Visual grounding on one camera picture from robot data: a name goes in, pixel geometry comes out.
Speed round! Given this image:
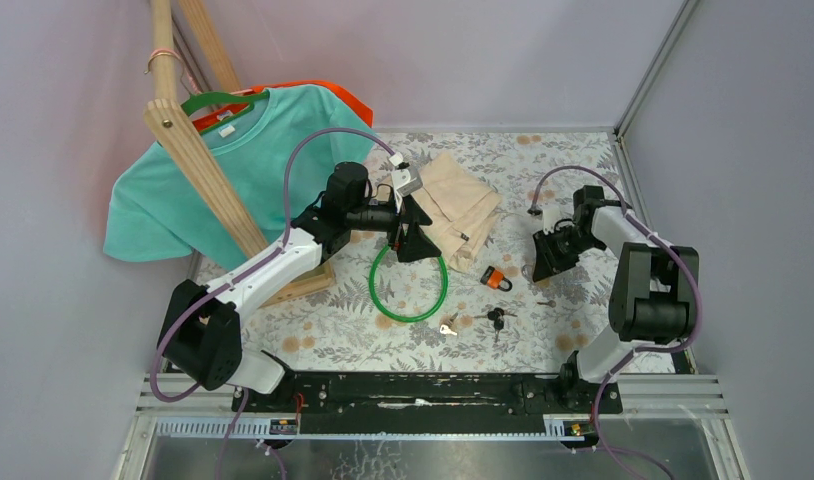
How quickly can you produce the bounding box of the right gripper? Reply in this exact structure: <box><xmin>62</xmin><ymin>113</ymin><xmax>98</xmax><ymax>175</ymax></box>
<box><xmin>532</xmin><ymin>226</ymin><xmax>602</xmax><ymax>283</ymax></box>

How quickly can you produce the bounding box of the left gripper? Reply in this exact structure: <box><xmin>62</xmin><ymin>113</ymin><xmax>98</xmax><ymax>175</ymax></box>
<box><xmin>345</xmin><ymin>189</ymin><xmax>441</xmax><ymax>262</ymax></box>

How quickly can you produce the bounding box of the brass padlock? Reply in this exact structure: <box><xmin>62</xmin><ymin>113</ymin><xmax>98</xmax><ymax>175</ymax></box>
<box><xmin>521</xmin><ymin>264</ymin><xmax>536</xmax><ymax>283</ymax></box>

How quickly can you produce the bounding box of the green cable lock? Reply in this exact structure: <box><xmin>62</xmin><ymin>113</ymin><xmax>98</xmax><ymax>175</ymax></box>
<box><xmin>367</xmin><ymin>246</ymin><xmax>450</xmax><ymax>324</ymax></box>

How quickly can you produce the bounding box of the orange black small lock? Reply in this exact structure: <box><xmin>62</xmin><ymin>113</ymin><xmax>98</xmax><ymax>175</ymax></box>
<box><xmin>480</xmin><ymin>266</ymin><xmax>513</xmax><ymax>292</ymax></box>

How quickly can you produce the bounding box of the black-headed key bunch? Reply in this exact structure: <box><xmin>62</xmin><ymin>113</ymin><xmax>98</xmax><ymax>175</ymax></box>
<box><xmin>475</xmin><ymin>307</ymin><xmax>516</xmax><ymax>344</ymax></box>

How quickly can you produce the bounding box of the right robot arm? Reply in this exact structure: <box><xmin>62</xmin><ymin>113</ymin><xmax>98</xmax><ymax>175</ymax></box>
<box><xmin>532</xmin><ymin>185</ymin><xmax>699</xmax><ymax>412</ymax></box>

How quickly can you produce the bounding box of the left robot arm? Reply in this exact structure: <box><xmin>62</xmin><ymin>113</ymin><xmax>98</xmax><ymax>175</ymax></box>
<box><xmin>155</xmin><ymin>163</ymin><xmax>441</xmax><ymax>411</ymax></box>

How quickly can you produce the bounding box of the folded beige cloth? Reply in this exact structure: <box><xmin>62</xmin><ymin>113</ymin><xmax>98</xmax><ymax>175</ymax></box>
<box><xmin>390</xmin><ymin>152</ymin><xmax>502</xmax><ymax>273</ymax></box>

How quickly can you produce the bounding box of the floral table mat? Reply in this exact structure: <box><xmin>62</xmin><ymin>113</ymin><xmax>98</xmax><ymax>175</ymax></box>
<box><xmin>242</xmin><ymin>132</ymin><xmax>621</xmax><ymax>372</ymax></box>

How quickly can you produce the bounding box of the teal t-shirt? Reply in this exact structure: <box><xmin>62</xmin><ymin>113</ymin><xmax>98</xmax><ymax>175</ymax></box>
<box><xmin>103</xmin><ymin>84</ymin><xmax>373</xmax><ymax>270</ymax></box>

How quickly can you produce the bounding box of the orange garment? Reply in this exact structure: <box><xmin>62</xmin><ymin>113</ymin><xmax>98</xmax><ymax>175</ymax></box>
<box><xmin>191</xmin><ymin>79</ymin><xmax>375</xmax><ymax>189</ymax></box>

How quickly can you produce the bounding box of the green clothes hanger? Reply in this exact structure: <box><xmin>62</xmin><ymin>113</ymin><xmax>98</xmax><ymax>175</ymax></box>
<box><xmin>181</xmin><ymin>89</ymin><xmax>270</xmax><ymax>135</ymax></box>

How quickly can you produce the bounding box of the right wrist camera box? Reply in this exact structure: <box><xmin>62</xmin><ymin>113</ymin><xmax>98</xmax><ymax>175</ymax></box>
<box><xmin>542</xmin><ymin>204</ymin><xmax>564</xmax><ymax>234</ymax></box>

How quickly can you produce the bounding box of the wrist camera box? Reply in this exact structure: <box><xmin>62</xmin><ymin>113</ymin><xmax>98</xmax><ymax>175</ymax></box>
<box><xmin>391</xmin><ymin>165</ymin><xmax>423</xmax><ymax>197</ymax></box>
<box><xmin>542</xmin><ymin>204</ymin><xmax>564</xmax><ymax>234</ymax></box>

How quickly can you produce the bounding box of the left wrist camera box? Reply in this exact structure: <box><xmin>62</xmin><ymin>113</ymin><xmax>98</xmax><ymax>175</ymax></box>
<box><xmin>391</xmin><ymin>165</ymin><xmax>423</xmax><ymax>197</ymax></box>

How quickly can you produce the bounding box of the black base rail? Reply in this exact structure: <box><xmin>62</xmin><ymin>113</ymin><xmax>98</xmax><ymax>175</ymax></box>
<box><xmin>232</xmin><ymin>371</ymin><xmax>623</xmax><ymax>435</ymax></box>

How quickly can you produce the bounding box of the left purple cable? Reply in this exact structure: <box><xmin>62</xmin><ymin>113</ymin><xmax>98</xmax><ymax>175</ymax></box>
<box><xmin>148</xmin><ymin>127</ymin><xmax>408</xmax><ymax>480</ymax></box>

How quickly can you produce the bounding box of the wooden rack frame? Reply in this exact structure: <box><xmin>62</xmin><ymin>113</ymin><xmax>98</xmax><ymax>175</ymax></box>
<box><xmin>143</xmin><ymin>0</ymin><xmax>337</xmax><ymax>309</ymax></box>

